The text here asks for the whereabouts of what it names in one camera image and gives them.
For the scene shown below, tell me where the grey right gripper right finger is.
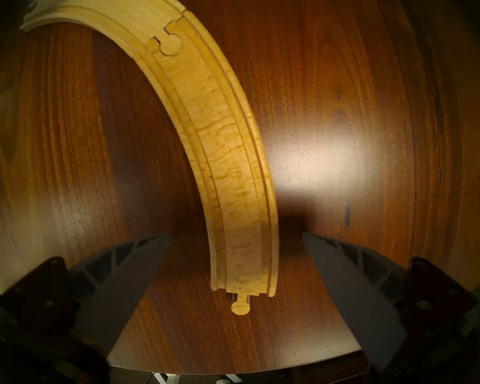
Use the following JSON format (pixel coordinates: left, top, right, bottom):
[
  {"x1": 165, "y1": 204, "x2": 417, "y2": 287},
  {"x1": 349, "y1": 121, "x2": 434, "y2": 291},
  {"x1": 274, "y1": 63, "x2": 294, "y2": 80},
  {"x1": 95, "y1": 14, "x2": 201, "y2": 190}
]
[{"x1": 303, "y1": 232, "x2": 477, "y2": 374}]

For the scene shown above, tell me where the curved wooden track piece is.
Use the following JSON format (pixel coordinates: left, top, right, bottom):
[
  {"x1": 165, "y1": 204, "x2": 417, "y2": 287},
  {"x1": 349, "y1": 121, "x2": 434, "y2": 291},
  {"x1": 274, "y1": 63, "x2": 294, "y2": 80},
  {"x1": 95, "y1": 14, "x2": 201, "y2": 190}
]
[
  {"x1": 20, "y1": 0, "x2": 186, "y2": 58},
  {"x1": 134, "y1": 11, "x2": 280, "y2": 316}
]

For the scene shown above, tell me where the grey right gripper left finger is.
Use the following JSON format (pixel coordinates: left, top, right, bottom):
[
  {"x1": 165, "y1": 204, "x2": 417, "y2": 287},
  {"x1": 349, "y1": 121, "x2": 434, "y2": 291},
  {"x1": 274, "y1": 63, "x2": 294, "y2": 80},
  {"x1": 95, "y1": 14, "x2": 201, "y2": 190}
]
[{"x1": 0, "y1": 234, "x2": 172, "y2": 358}]

